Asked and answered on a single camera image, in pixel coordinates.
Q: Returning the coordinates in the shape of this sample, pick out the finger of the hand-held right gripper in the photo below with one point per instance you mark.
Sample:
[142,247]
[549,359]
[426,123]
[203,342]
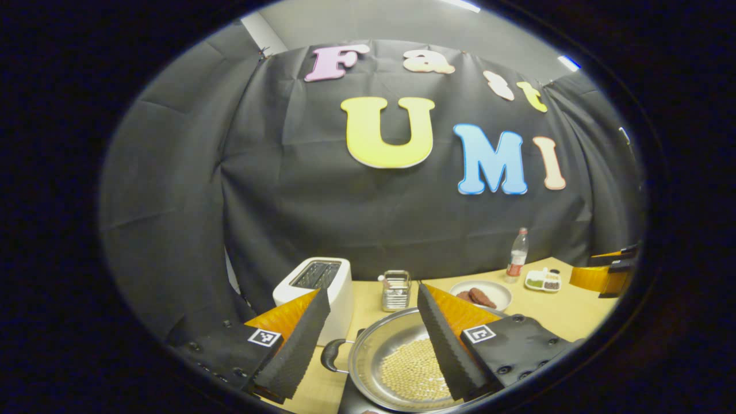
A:
[621,256]
[598,280]

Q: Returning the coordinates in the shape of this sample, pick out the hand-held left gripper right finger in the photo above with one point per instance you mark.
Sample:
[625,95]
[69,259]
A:
[445,351]

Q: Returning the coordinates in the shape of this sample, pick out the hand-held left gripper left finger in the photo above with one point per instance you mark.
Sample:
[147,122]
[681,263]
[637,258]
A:
[299,351]

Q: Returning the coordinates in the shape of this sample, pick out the black induction cooktop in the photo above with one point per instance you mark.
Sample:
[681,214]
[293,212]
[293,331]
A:
[349,403]

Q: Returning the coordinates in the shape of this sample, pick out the pile of soybeans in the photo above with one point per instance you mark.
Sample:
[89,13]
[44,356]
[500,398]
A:
[414,371]

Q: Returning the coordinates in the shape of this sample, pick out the white condiment dish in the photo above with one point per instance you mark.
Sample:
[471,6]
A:
[543,281]

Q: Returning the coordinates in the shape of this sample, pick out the brown meat patty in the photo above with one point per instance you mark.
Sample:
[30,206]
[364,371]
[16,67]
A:
[482,297]
[463,296]

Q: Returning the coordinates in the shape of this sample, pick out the white toaster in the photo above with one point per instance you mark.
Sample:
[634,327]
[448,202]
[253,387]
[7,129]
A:
[339,287]

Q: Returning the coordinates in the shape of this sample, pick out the white round plate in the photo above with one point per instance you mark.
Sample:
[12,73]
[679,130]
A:
[497,290]

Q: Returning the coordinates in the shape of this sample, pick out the clear red label water bottle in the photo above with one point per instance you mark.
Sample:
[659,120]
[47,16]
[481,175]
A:
[517,259]

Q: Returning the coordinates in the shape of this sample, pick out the pink striped straw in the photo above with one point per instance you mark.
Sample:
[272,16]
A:
[383,280]

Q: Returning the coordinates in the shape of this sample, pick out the black backdrop cloth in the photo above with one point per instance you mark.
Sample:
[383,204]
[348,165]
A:
[287,190]

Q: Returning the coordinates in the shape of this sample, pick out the small ceiling light panel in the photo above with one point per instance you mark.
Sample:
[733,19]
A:
[568,62]

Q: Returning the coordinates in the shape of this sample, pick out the large ceiling light panel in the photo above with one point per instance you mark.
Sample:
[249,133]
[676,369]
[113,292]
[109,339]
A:
[463,4]

